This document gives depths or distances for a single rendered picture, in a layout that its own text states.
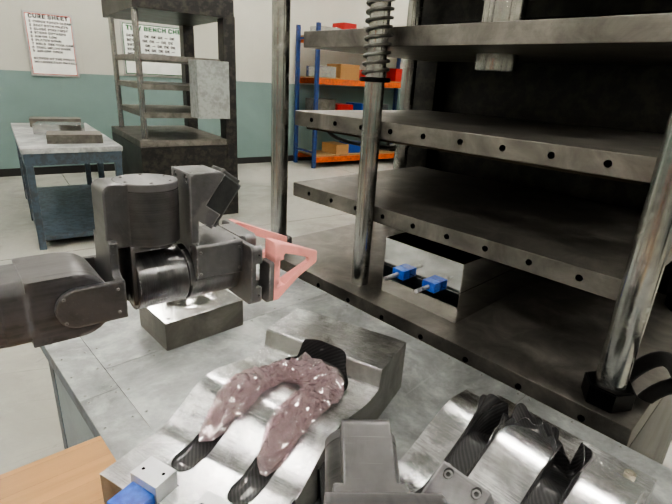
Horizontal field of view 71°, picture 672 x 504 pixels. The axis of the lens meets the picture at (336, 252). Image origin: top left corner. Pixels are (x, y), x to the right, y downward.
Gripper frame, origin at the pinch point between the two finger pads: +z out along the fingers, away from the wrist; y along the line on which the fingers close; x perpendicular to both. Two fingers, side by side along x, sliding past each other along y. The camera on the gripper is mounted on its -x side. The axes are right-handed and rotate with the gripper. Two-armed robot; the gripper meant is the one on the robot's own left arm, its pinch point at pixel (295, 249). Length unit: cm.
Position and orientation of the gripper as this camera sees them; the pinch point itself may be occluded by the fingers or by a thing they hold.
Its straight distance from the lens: 57.9
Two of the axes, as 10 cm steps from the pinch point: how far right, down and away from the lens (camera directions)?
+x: -0.7, 9.4, 3.3
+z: 7.6, -1.6, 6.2
